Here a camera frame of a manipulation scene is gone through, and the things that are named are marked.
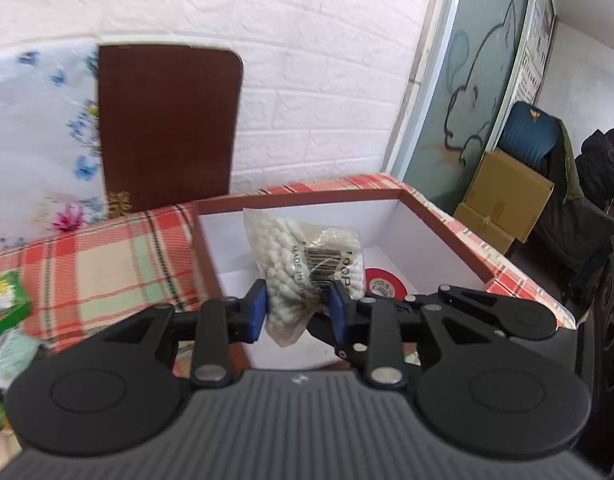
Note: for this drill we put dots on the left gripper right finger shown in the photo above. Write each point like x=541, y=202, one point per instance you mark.
x=492, y=374

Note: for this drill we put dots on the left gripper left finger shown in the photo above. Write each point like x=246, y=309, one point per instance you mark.
x=127, y=383

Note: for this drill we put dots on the small green box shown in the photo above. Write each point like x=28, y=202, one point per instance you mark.
x=15, y=304

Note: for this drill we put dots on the bag of cotton swabs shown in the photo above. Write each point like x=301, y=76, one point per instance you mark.
x=299, y=261

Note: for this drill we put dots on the plaid bed sheet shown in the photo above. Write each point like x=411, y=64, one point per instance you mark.
x=98, y=274

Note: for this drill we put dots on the lower cardboard box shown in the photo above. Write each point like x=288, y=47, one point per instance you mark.
x=484, y=228

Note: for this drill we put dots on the brown cardboard storage box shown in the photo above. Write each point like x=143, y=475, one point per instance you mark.
x=395, y=234

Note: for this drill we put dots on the upper cardboard box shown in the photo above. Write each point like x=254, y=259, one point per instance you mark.
x=509, y=194

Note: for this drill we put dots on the person in dark jacket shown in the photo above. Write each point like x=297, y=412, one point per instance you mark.
x=595, y=166

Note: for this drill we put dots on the blue chair back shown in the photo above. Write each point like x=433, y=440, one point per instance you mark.
x=529, y=134

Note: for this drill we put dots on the dark brown headboard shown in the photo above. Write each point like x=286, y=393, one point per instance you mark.
x=167, y=117

